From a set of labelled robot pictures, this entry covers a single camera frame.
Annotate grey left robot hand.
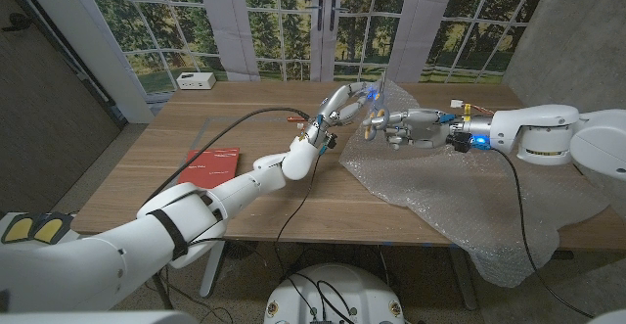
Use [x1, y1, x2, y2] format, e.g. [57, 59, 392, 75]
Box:
[296, 81, 379, 157]

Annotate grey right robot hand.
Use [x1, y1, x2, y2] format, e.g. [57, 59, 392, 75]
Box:
[361, 107, 493, 153]

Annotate scissors with orange grey handles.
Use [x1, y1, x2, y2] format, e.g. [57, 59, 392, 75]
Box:
[364, 69, 391, 142]

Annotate clear bubble wrap sheet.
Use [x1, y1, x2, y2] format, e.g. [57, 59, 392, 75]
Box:
[338, 79, 610, 289]

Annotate red notebook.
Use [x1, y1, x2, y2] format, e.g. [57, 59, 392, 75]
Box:
[176, 147, 242, 190]

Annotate printed window forest backdrop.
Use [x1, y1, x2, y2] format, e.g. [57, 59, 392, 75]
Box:
[77, 0, 557, 95]

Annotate white power strip box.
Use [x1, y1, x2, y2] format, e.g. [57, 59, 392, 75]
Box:
[176, 71, 217, 91]

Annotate white table leg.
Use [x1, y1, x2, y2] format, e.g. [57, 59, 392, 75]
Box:
[199, 241, 227, 299]
[447, 248, 478, 311]

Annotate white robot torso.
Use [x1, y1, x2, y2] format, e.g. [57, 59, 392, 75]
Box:
[263, 262, 405, 324]

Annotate yellow black foot pedal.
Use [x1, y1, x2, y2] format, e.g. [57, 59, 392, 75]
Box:
[0, 214, 38, 245]
[31, 211, 74, 246]

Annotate thin black left wrist cable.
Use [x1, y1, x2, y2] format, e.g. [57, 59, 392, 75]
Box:
[188, 152, 324, 276]

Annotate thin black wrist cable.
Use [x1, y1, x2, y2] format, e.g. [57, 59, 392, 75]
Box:
[188, 152, 324, 276]
[490, 147, 596, 319]

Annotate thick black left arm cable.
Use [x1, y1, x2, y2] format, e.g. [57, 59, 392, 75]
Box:
[141, 107, 312, 206]

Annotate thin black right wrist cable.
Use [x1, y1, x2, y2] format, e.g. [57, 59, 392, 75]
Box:
[490, 147, 596, 319]

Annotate black torso cable loop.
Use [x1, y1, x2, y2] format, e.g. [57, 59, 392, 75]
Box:
[286, 274, 358, 324]

